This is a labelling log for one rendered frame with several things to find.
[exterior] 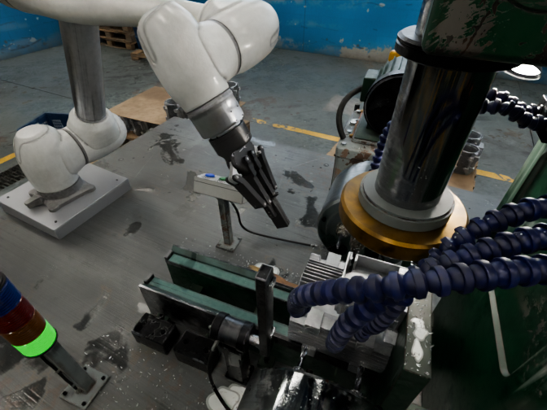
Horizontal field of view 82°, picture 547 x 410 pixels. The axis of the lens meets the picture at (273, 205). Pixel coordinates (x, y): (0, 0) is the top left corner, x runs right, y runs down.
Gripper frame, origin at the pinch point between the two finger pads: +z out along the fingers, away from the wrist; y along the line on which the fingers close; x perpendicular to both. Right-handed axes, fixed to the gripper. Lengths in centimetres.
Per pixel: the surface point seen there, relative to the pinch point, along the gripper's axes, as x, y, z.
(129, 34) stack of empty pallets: 450, 456, -158
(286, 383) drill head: -9.5, -29.4, 9.6
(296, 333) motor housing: -0.8, -15.3, 19.4
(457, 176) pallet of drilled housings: -17, 204, 130
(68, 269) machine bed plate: 79, -11, -1
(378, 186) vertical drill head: -25.0, -8.2, -6.2
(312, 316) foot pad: -5.5, -13.4, 16.3
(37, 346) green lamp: 35, -37, -5
